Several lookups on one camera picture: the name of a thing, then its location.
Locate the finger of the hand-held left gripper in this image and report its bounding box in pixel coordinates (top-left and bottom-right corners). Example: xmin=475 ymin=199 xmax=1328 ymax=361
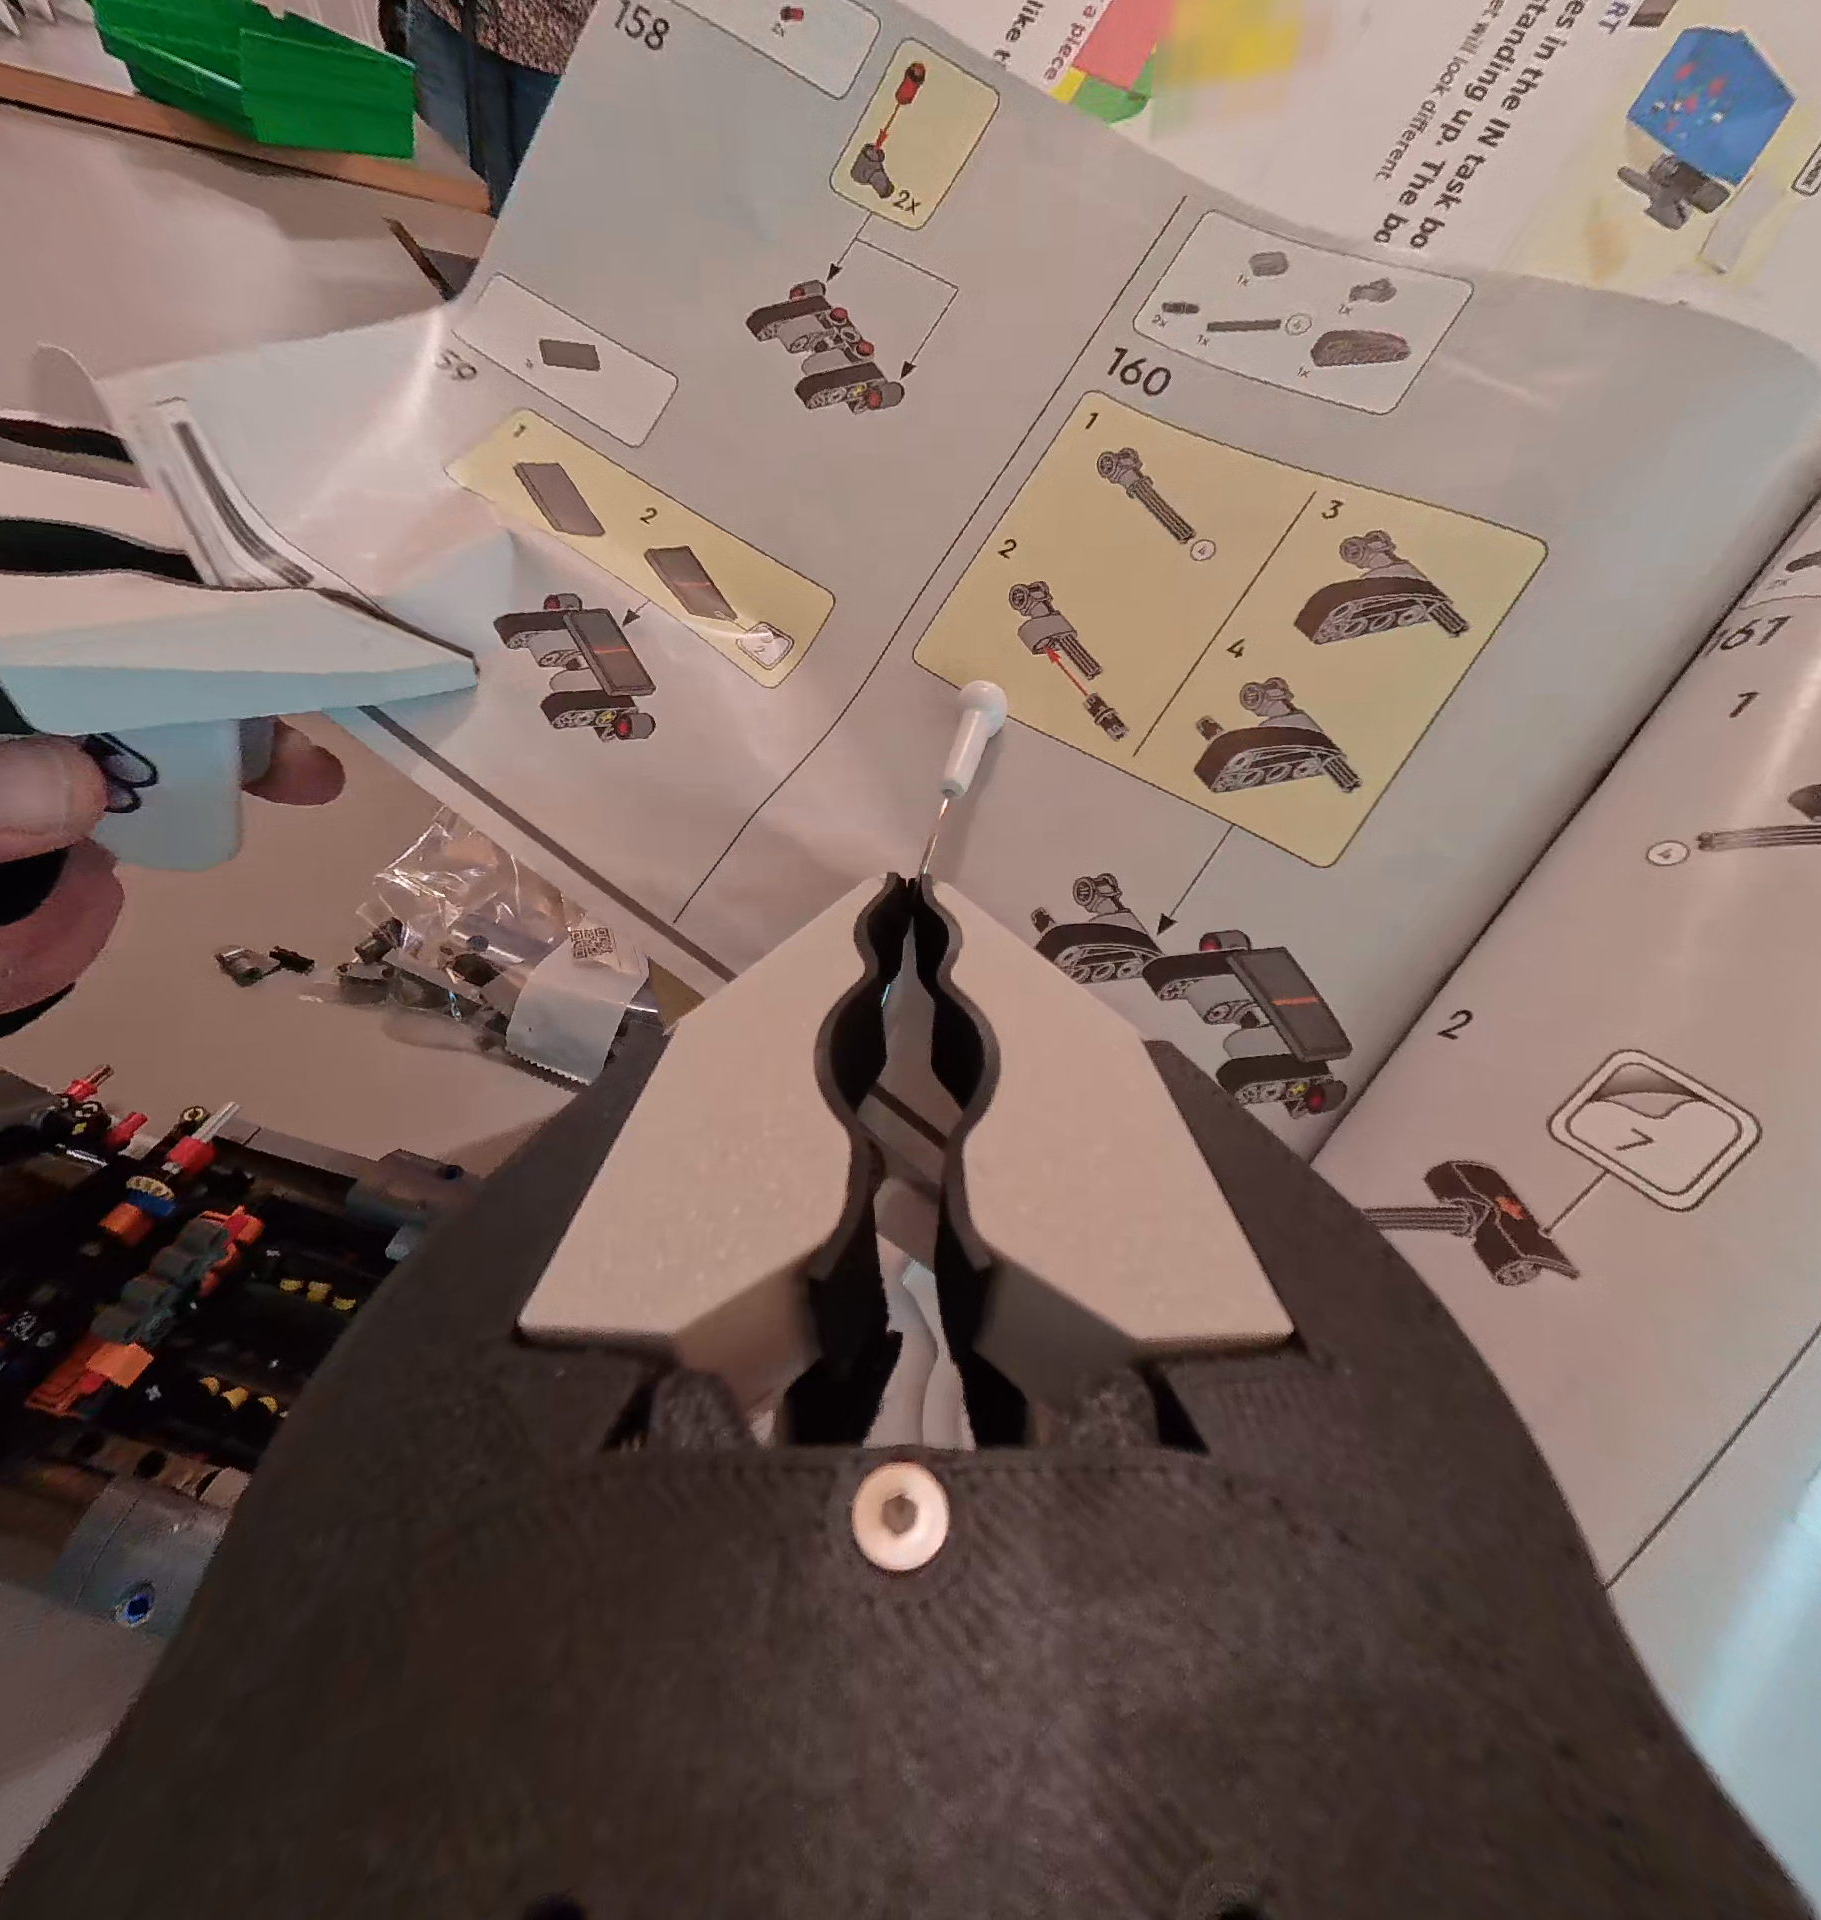
xmin=0 ymin=342 xmax=153 ymax=460
xmin=0 ymin=515 xmax=480 ymax=876

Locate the clear bag of lego parts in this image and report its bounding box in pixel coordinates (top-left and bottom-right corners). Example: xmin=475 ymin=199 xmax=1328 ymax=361
xmin=331 ymin=806 xmax=668 ymax=1086

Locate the white book stand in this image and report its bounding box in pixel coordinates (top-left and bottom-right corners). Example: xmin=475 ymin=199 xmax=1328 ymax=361
xmin=917 ymin=677 xmax=1013 ymax=888

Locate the colourful printed task sheet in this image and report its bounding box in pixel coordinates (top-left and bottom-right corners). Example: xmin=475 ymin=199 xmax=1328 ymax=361
xmin=985 ymin=0 xmax=1821 ymax=396

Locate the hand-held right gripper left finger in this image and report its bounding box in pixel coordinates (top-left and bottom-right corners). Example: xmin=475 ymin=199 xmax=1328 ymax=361
xmin=513 ymin=874 xmax=913 ymax=1450

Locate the person's left hand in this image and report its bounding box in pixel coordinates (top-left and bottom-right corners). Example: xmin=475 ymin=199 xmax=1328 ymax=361
xmin=0 ymin=716 xmax=349 ymax=1043

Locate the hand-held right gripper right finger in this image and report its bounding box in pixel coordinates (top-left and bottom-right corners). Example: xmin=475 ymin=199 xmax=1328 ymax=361
xmin=906 ymin=876 xmax=1299 ymax=1450

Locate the lego instruction booklet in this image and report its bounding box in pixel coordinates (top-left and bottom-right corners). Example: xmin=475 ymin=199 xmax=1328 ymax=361
xmin=99 ymin=0 xmax=1821 ymax=1652

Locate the partly built lego car model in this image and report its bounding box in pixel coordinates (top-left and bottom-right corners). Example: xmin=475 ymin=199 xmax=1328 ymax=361
xmin=0 ymin=1056 xmax=480 ymax=1643

